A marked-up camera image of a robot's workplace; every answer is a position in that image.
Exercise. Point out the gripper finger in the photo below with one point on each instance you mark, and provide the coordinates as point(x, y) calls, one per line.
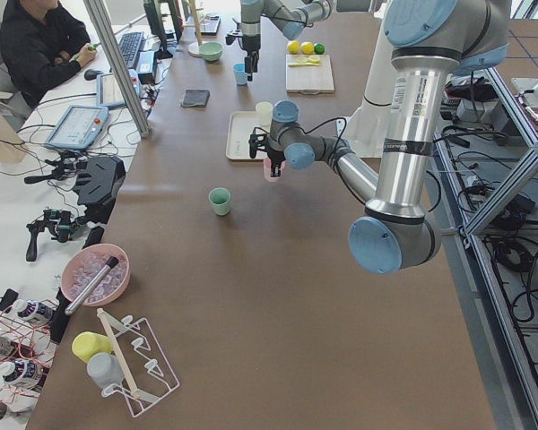
point(250, 67)
point(275, 171)

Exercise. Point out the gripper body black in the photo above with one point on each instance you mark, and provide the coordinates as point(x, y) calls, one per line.
point(275, 157)
point(251, 46)

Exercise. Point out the blue plastic cup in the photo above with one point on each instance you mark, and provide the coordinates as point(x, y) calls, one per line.
point(240, 74)

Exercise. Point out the cream plastic cup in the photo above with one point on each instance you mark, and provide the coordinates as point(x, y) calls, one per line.
point(264, 113)

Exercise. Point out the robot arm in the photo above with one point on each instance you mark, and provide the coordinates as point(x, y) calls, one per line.
point(289, 17)
point(429, 40)

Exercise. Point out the cream rabbit tray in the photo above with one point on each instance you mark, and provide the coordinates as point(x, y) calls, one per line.
point(241, 126)

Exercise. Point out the green bowl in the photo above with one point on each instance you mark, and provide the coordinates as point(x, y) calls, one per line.
point(210, 51)

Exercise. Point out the whole lemon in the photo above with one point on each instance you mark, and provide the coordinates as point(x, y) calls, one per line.
point(307, 48)
point(293, 47)

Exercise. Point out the yellow plastic knife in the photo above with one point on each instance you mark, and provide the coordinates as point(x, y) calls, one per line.
point(305, 64)

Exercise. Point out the wooden mug tree stand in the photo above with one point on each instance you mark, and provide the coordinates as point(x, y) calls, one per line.
point(194, 49)

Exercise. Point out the wooden cutting board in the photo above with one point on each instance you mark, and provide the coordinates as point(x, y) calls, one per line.
point(309, 80)

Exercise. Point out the green plastic cup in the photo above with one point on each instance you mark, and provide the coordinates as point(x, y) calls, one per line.
point(220, 200)

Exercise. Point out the dark grey folded cloth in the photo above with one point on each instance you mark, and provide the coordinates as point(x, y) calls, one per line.
point(195, 98)

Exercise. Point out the green lime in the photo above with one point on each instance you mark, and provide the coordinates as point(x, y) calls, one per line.
point(319, 49)

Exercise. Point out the black keyboard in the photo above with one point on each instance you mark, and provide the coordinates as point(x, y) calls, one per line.
point(130, 46)

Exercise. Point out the blue teach pendant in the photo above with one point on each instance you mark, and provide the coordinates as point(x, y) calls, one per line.
point(78, 128)
point(108, 93)

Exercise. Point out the metal muddler in bowl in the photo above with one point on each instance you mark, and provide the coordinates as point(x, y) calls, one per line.
point(109, 265)

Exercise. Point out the seated person in black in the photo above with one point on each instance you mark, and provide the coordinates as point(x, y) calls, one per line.
point(43, 46)

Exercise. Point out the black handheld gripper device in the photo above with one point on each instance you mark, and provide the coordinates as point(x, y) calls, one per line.
point(62, 225)

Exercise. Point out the yellow cup on rack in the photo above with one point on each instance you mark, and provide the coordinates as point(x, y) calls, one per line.
point(87, 344)

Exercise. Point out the grey cup on rack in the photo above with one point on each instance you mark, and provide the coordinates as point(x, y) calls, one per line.
point(103, 368)

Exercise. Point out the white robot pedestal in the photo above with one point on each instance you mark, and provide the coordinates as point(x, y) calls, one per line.
point(366, 128)

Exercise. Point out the aluminium frame post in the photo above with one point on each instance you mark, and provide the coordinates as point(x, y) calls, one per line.
point(102, 24)

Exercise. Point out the white wire cup rack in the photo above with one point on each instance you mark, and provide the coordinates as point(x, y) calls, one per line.
point(145, 376)

